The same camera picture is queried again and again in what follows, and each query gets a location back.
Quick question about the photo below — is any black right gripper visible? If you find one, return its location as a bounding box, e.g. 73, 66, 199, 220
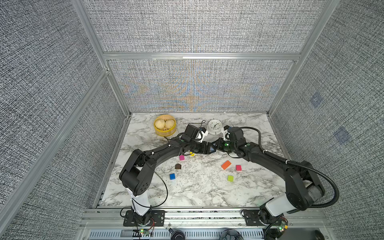
210, 137, 238, 154

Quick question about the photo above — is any orange-red wood block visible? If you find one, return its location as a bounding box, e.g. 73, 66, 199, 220
221, 161, 232, 170

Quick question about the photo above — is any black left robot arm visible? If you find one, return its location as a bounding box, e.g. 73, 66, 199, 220
119, 134, 216, 217

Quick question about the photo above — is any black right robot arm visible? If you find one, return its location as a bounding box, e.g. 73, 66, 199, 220
213, 127, 340, 225

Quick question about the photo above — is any white round alarm clock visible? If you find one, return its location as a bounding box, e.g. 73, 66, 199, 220
207, 119, 223, 136

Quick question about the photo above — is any lime green wood cube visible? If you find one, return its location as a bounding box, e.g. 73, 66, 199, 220
227, 175, 234, 182

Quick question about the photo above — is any right cream steamed bun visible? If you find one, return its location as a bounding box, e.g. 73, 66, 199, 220
165, 119, 175, 130

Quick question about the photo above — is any cream steamed bun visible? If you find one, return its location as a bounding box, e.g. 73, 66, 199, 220
155, 119, 165, 130
165, 119, 175, 130

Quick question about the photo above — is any yellow rimmed wooden steamer basket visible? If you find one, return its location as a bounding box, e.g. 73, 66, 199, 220
154, 115, 177, 137

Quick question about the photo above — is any left cream steamed bun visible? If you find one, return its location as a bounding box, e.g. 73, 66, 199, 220
155, 119, 165, 130

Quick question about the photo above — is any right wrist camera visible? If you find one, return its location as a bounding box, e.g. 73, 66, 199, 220
223, 126, 243, 141

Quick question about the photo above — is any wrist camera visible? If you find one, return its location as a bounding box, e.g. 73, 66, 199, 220
223, 126, 243, 141
181, 125, 207, 142

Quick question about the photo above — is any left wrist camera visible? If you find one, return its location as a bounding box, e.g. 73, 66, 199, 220
181, 125, 207, 142

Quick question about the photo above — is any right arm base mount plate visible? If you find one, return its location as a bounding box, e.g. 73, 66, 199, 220
241, 209, 271, 227

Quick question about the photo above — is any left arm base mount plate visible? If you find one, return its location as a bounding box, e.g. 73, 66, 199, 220
123, 210, 166, 227

